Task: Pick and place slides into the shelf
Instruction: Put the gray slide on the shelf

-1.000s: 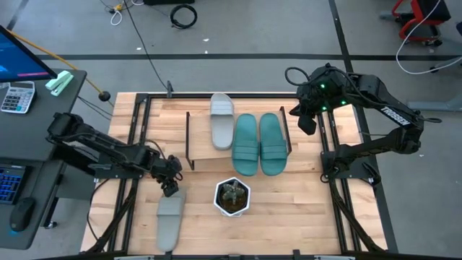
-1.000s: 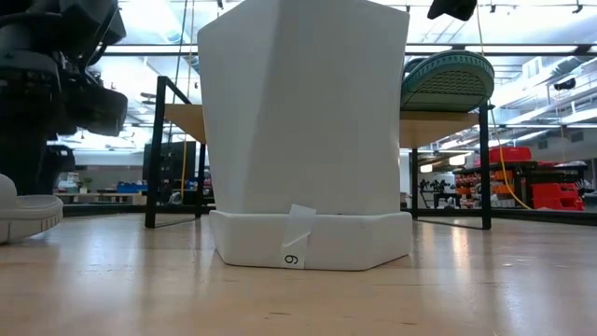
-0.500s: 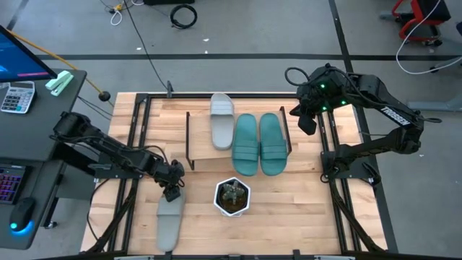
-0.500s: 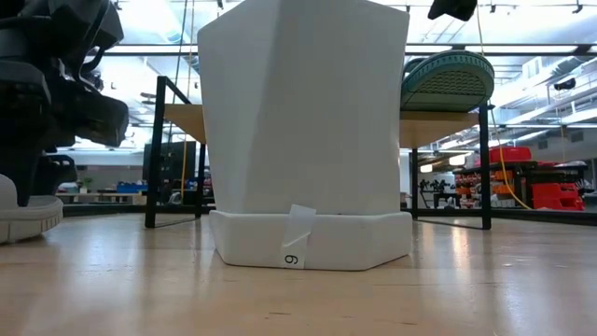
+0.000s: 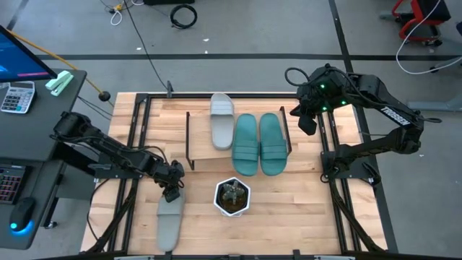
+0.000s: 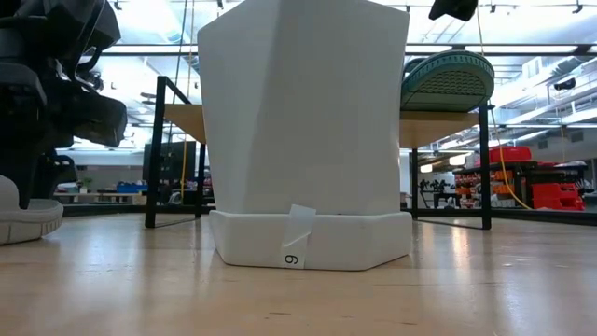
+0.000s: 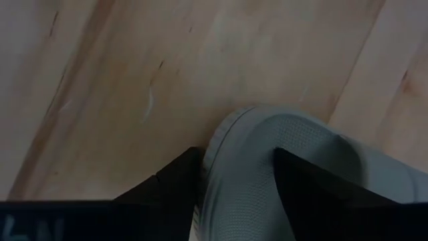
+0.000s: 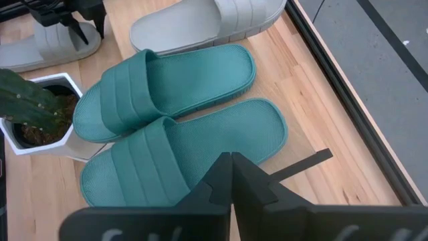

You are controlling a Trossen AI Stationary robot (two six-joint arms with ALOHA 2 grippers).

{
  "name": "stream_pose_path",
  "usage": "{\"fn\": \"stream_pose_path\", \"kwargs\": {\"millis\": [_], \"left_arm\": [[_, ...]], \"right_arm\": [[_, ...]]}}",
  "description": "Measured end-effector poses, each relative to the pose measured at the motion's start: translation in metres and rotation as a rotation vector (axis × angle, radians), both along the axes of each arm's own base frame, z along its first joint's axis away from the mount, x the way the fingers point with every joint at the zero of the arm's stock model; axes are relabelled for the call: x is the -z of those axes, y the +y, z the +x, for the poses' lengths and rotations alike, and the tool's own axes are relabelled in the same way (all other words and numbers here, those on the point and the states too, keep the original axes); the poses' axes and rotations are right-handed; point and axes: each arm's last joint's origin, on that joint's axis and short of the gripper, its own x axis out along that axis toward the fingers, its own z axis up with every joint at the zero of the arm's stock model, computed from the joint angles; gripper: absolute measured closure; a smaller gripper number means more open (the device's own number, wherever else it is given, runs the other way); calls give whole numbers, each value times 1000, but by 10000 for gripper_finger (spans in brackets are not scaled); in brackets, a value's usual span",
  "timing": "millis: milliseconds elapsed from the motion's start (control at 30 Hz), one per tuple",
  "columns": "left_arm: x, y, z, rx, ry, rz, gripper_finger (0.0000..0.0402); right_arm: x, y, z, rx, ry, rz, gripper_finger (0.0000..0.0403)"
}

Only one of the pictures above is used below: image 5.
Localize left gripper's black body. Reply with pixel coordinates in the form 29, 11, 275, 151
155, 160, 186, 190

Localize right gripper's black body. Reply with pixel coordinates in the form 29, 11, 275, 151
297, 64, 349, 117

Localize grey rubber slide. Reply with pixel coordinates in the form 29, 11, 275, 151
156, 189, 186, 253
210, 92, 236, 151

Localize green rubber slide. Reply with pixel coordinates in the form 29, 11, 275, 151
258, 112, 289, 177
231, 113, 261, 177

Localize wooden shelf with black frame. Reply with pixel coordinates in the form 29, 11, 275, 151
185, 104, 292, 171

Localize green cactus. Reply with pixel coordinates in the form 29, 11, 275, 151
220, 179, 247, 206

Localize white hexagonal plant pot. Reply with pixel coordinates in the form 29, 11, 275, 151
213, 175, 252, 218

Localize grey stand base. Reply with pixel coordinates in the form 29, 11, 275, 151
406, 53, 462, 113

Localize red and black cart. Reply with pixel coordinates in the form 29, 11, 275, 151
378, 0, 452, 47

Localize black computer desk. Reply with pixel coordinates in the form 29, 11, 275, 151
0, 68, 88, 251

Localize black computer mouse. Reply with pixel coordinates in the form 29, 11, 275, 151
9, 196, 36, 232

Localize black backlit keyboard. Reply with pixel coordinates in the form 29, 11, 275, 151
0, 164, 27, 206

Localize black floor box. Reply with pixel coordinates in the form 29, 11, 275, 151
143, 0, 196, 6

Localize grey desk calculator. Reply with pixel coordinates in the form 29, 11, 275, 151
0, 80, 37, 115

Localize computer monitor with blue screen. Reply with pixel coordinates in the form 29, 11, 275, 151
0, 24, 58, 84

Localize black looped wrist cable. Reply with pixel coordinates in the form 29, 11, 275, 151
284, 66, 313, 88

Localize black aluminium table frame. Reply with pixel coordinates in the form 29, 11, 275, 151
81, 81, 398, 260

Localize long white cable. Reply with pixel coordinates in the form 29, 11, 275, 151
395, 0, 462, 76

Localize long black floor cable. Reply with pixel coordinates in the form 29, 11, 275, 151
122, 0, 170, 91

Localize coiled black cable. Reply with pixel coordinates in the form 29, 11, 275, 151
169, 3, 199, 30

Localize small white cable coil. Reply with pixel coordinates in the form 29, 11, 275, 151
110, 9, 124, 27

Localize yellow hanging cable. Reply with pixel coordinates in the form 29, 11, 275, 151
6, 28, 112, 106

